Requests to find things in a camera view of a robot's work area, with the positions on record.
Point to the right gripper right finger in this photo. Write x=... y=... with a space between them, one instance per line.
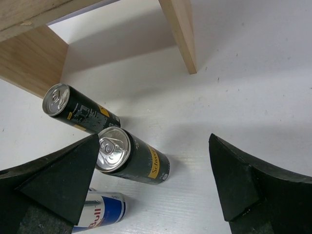
x=257 y=197

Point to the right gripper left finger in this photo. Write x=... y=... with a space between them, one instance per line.
x=46 y=195

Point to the black can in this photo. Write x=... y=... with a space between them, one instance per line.
x=68 y=105
x=122 y=154

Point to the wooden two-tier shelf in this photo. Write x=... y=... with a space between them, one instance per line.
x=124 y=50

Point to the Red Bull can right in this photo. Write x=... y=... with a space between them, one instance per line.
x=101 y=209

